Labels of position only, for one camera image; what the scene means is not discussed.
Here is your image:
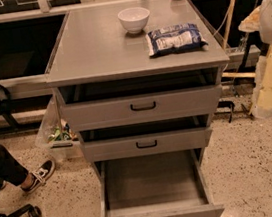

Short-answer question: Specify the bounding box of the grey top drawer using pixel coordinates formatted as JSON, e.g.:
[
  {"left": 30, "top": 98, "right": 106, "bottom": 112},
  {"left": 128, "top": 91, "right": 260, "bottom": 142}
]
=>
[{"left": 56, "top": 69, "right": 222, "bottom": 132}]

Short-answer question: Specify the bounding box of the grey middle drawer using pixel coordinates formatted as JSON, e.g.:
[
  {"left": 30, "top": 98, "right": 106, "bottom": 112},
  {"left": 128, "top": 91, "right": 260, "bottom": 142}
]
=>
[{"left": 80, "top": 115, "right": 212, "bottom": 162}]

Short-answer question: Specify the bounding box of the wooden easel frame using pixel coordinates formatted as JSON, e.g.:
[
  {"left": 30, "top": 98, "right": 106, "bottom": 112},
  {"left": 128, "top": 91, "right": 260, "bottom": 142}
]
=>
[{"left": 211, "top": 0, "right": 261, "bottom": 84}]

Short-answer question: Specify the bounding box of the blue chip bag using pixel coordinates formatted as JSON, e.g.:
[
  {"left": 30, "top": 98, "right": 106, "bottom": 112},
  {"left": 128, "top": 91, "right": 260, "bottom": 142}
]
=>
[{"left": 145, "top": 22, "right": 208, "bottom": 58}]

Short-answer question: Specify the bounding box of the white ceramic bowl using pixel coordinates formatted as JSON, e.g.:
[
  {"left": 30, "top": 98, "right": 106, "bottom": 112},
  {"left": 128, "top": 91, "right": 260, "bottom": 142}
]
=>
[{"left": 117, "top": 7, "right": 150, "bottom": 34}]

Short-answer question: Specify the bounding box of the grey drawer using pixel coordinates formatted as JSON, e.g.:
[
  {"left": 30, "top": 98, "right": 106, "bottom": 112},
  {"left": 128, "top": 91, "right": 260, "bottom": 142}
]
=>
[
  {"left": 56, "top": 69, "right": 222, "bottom": 132},
  {"left": 100, "top": 150, "right": 224, "bottom": 217},
  {"left": 80, "top": 115, "right": 212, "bottom": 162}
]

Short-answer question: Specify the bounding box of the black white sneaker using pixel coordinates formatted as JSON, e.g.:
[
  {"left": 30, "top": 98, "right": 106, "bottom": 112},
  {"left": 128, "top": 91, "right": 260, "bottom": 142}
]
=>
[{"left": 21, "top": 160, "right": 56, "bottom": 194}]

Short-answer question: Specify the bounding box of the grey bottom drawer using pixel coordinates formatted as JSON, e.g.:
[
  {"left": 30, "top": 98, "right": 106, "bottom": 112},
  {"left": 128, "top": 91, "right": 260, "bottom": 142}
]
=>
[{"left": 100, "top": 150, "right": 224, "bottom": 217}]

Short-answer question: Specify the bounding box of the grey drawer cabinet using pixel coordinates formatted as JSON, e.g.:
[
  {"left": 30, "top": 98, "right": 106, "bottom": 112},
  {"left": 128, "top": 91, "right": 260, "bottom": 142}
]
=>
[{"left": 36, "top": 0, "right": 243, "bottom": 180}]

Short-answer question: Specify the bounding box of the clear plastic storage bin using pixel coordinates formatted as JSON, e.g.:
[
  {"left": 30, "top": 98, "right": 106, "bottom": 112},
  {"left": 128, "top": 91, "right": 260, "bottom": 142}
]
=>
[{"left": 35, "top": 98, "right": 83, "bottom": 161}]

